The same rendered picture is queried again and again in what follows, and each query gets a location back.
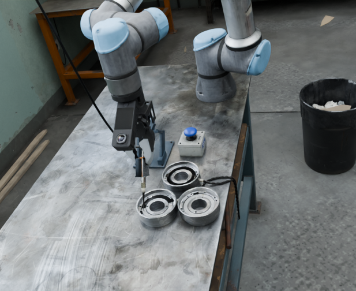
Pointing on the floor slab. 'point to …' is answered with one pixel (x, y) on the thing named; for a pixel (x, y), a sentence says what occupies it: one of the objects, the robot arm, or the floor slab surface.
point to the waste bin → (332, 123)
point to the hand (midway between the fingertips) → (142, 163)
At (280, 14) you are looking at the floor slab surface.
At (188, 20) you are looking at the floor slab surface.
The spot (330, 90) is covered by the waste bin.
